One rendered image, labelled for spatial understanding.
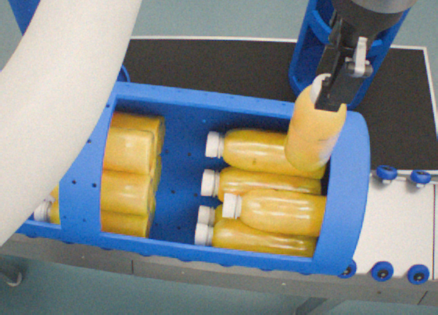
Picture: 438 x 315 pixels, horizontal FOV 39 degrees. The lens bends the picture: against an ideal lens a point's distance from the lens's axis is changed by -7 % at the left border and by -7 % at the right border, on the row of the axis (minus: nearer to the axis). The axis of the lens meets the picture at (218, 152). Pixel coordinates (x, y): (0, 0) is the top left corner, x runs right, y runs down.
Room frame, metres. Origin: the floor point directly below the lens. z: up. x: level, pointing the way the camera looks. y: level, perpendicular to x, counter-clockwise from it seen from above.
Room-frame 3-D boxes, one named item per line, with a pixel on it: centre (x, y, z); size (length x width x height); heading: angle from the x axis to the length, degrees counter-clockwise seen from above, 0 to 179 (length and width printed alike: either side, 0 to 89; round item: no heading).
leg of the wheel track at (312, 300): (0.30, -0.34, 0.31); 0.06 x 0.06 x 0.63; 0
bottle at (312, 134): (0.38, -0.13, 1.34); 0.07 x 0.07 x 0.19
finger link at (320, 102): (0.35, -0.12, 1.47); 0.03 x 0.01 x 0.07; 90
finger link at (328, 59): (0.40, -0.12, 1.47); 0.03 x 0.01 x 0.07; 90
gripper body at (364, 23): (0.38, -0.12, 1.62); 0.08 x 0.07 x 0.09; 0
